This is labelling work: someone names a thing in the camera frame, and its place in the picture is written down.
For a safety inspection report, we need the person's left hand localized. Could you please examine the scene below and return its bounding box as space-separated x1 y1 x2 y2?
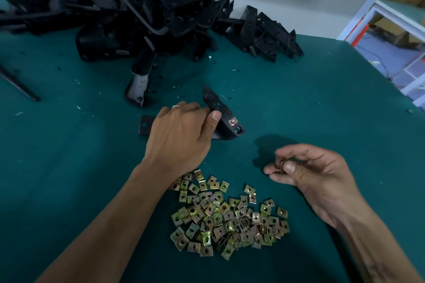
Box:
141 101 223 181

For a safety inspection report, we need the person's right hand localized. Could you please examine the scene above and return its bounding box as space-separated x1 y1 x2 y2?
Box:
263 143 369 230

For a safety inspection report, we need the black plastic bracket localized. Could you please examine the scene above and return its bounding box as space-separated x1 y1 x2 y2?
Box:
138 87 245 141

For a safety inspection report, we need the pile of brass clip nuts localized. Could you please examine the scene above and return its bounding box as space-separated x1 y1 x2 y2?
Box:
169 168 291 260

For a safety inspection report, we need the pile of black plastic brackets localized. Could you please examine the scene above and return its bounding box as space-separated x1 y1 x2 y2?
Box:
0 0 304 108

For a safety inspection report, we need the person's left forearm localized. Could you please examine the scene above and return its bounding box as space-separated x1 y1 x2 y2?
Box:
36 163 174 283

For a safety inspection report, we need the green table cloth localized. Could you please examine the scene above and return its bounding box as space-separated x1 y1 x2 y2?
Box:
0 24 425 283

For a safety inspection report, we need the brown cardboard box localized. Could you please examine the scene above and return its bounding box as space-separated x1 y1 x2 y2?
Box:
375 19 416 47

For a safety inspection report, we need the thin black plastic strip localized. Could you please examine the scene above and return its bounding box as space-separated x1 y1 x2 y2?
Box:
0 66 41 102

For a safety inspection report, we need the white metal rack frame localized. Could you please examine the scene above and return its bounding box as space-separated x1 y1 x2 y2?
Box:
339 0 425 108

